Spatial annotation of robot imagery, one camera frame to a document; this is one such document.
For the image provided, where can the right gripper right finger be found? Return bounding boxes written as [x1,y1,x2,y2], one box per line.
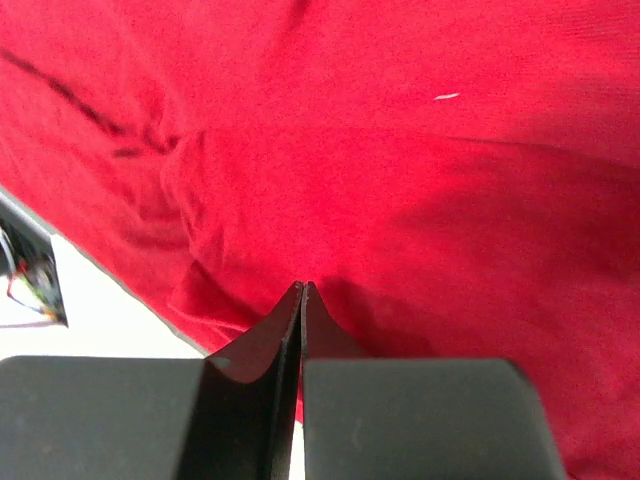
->
[300,284,565,480]

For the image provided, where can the dark red t shirt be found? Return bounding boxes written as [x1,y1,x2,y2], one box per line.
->
[1,1,639,479]

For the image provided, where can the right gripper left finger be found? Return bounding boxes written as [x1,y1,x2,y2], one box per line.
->
[1,283,303,479]

